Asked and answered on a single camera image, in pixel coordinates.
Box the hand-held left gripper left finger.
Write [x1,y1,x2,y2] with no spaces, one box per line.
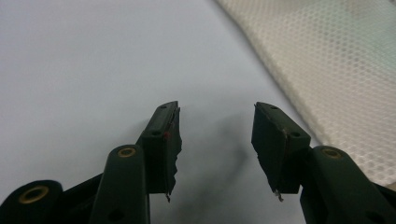
[88,100,183,224]

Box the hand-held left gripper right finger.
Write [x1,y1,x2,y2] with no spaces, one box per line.
[250,101,396,224]

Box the clear plastic zip bag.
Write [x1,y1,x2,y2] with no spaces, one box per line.
[214,0,396,189]

